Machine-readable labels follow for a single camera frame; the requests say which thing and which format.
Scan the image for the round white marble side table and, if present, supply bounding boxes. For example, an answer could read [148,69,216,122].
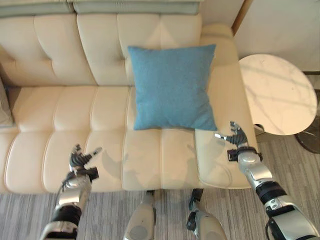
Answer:
[237,53,320,152]

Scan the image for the grey-green sofa headrest cushion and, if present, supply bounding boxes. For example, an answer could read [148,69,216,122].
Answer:
[0,0,75,18]
[72,0,203,16]

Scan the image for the silver robot leg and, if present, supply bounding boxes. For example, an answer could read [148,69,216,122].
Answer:
[123,190,157,240]
[186,188,227,240]

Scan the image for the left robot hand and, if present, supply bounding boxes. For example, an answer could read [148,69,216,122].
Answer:
[68,143,103,171]

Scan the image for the wooden wall trim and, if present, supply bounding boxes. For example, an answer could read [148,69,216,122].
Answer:
[231,0,253,36]

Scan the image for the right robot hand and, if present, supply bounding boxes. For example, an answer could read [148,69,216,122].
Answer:
[214,120,249,148]

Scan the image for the left silver robot leg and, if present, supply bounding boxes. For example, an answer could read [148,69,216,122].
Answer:
[123,190,157,240]

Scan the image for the blue square cushion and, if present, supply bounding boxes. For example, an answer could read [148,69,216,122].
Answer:
[127,44,218,132]

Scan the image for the right silver robot leg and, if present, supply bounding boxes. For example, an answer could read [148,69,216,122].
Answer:
[186,188,227,240]

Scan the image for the cream leather sofa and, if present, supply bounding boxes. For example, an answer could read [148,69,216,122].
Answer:
[0,11,258,195]

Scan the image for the grey cushion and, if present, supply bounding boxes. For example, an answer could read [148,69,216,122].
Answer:
[0,79,15,126]

